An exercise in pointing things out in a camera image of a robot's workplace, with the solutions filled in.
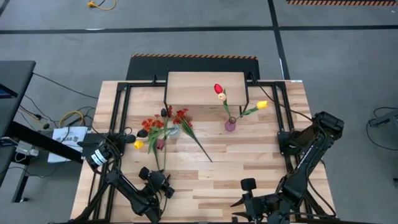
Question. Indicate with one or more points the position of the purple glass vase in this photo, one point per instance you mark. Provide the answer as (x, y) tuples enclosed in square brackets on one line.
[(230, 126)]

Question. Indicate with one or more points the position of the white printed paper sheet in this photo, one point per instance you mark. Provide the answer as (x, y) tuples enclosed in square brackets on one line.
[(66, 137)]

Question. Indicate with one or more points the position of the dark blue screen device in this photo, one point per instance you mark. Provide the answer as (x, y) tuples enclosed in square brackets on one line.
[(6, 92)]

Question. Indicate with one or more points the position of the cream artificial tulip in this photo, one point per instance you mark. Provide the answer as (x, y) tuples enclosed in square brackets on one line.
[(221, 96)]

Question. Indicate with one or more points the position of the black artificial tulip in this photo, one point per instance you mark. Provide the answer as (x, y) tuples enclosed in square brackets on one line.
[(163, 112), (142, 133), (130, 138)]

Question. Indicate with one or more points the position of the yellow artificial tulip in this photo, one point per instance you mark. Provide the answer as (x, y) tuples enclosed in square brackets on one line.
[(262, 104), (139, 144)]

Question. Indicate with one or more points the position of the white power adapter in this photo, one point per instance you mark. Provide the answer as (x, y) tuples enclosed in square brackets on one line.
[(26, 148)]

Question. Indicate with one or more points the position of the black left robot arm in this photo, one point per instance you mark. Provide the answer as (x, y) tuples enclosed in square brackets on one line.
[(130, 196)]

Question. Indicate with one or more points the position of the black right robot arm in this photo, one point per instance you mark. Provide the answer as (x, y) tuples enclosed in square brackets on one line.
[(306, 152)]

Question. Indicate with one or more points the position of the black hazard striped floor mat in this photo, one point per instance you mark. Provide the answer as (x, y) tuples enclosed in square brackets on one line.
[(149, 67), (342, 2)]

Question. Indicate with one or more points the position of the grey metal stand base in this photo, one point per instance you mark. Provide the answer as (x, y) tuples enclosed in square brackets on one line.
[(385, 119)]

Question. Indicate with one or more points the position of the black aluminium table frame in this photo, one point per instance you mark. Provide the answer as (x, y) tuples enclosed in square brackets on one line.
[(127, 99)]

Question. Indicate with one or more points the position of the red artificial tulip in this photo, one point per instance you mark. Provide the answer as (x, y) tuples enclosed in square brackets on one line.
[(218, 88)]

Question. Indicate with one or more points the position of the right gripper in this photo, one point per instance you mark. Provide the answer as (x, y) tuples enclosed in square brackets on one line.
[(261, 207)]

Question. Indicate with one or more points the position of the dark grey desk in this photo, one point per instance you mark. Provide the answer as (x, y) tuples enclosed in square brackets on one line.
[(15, 77)]

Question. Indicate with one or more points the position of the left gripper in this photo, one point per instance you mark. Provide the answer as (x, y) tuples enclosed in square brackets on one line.
[(155, 182)]

